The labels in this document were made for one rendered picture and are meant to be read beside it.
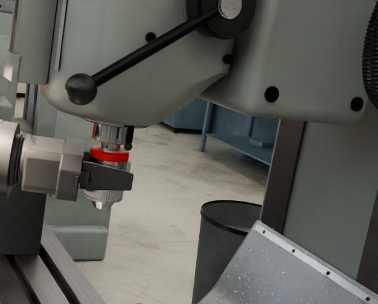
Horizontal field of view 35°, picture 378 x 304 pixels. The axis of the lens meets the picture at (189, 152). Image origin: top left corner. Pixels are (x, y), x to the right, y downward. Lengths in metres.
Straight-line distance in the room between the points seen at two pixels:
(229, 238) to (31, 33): 2.03
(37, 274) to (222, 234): 1.57
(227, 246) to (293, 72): 1.96
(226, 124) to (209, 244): 5.55
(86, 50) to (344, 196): 0.48
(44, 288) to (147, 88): 0.53
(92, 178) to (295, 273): 0.41
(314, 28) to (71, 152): 0.31
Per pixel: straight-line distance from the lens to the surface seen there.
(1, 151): 0.69
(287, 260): 0.99
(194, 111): 8.13
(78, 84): 0.55
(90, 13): 0.60
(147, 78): 0.62
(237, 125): 7.93
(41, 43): 0.65
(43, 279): 1.10
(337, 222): 0.93
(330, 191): 0.94
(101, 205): 0.73
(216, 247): 2.63
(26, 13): 0.65
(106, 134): 0.69
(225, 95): 0.69
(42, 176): 0.69
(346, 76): 0.73
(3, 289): 1.06
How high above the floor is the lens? 1.43
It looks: 12 degrees down
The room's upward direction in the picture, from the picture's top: 10 degrees clockwise
